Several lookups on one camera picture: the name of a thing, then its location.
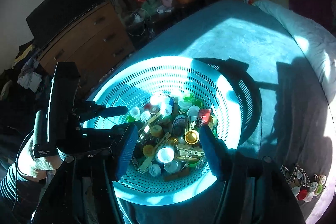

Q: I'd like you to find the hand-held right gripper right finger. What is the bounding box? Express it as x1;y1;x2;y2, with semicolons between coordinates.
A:
199;125;305;224

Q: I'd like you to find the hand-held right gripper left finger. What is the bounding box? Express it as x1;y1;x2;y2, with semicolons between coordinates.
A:
34;124;139;224

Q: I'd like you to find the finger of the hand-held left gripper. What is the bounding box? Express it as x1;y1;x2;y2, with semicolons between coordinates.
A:
79;123;130;147
76;101;130;120

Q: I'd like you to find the heap of caps and clothespins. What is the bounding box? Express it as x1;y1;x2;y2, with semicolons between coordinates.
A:
126;91;218;181

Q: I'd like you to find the teal plastic colander basket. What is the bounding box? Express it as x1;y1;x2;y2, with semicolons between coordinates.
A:
84;55;262;200

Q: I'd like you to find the person's left forearm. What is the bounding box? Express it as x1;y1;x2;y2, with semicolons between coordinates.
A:
0;161;49;224

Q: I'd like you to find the person's left hand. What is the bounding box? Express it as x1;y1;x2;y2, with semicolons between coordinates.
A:
18;132;67;183

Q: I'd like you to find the wooden fork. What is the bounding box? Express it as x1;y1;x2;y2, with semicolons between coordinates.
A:
136;156;154;174

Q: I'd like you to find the gold metal cap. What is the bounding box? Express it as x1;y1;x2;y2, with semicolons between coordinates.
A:
184;130;200;144

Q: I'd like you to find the red packet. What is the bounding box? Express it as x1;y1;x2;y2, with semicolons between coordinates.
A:
198;109;212;126

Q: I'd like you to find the pile of clothes beside dresser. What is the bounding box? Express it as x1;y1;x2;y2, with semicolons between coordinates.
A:
0;42;44;100

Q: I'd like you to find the wooden dresser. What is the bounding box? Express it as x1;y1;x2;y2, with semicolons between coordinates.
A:
39;1;136;84

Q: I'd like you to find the small pile of sorted clips and caps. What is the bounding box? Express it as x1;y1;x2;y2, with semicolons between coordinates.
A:
280;163;327;203

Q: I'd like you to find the black television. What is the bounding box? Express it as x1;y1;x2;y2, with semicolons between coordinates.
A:
25;0;113;49

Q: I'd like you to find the teal blanket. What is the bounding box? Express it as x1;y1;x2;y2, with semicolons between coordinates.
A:
87;0;334;224

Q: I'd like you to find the light pink bed sheet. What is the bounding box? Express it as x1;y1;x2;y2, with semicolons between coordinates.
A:
299;98;336;224

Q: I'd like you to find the light blue quilt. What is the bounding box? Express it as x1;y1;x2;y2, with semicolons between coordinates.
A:
252;0;336;102

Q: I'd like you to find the black cable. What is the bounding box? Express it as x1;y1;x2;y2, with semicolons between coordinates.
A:
12;131;36;214

